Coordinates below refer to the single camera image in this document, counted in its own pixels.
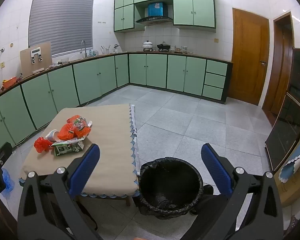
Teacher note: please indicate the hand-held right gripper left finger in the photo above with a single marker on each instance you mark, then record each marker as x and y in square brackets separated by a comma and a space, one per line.
[86, 165]

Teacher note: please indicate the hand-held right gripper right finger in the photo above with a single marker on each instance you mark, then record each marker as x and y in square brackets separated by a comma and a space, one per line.
[215, 167]

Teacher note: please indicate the green white milk carton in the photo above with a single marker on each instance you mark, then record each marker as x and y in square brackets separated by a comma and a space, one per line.
[67, 148]

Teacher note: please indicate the orange crinkled plastic bag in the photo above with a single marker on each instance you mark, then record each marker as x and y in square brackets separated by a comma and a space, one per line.
[70, 131]

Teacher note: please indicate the white printed wrapper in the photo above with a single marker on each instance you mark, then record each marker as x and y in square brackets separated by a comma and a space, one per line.
[80, 123]

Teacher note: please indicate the white paper cup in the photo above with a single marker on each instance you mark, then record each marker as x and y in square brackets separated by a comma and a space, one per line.
[51, 135]

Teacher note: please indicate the red plastic bag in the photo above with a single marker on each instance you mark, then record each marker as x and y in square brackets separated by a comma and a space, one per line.
[41, 145]

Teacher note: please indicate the black lined trash bin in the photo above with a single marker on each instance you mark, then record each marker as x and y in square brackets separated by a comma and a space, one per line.
[150, 200]

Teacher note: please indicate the blue plastic bag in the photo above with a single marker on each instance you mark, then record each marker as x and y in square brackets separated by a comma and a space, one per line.
[7, 182]

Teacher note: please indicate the person's dark pants leg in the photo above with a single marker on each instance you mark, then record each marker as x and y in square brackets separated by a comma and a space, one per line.
[210, 202]

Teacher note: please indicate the wooden table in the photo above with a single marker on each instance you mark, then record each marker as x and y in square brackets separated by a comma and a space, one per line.
[128, 201]

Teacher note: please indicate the white cover with blue scallops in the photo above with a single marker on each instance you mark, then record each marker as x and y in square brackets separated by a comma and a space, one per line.
[133, 115]

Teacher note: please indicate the cardboard box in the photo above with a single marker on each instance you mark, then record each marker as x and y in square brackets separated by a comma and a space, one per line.
[290, 190]

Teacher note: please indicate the black glass cabinet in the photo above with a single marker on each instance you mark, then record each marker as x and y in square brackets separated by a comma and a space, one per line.
[287, 120]

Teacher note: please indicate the orange basket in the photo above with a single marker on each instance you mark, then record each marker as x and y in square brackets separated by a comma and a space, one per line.
[9, 83]

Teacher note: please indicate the wooden cutting board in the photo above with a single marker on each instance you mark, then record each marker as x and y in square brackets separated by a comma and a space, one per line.
[24, 65]

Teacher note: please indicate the metal faucet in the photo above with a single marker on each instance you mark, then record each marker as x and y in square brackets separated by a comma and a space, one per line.
[85, 51]

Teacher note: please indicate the green base cabinets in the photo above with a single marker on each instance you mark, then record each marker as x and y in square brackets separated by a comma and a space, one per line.
[155, 70]

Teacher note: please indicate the utensil holder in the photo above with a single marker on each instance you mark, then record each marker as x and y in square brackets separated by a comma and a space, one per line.
[105, 50]

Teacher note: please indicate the white device with clips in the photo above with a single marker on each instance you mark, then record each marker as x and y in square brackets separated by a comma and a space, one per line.
[36, 52]

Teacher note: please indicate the black wok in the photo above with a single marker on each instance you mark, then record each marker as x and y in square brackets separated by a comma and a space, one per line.
[163, 46]

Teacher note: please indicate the white cooking pot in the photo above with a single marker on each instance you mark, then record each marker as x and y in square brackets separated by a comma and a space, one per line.
[148, 45]

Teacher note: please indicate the grey window blind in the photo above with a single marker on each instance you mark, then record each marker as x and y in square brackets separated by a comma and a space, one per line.
[60, 22]

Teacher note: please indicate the black range hood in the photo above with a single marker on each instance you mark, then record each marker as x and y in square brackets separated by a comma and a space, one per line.
[153, 19]

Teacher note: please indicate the blue box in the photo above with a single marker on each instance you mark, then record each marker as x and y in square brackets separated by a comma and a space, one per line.
[155, 9]

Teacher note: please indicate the wooden door with frame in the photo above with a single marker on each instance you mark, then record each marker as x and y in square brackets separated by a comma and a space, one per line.
[277, 67]

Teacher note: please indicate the green wall cabinets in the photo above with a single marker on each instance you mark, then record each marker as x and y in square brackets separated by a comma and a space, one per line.
[193, 11]

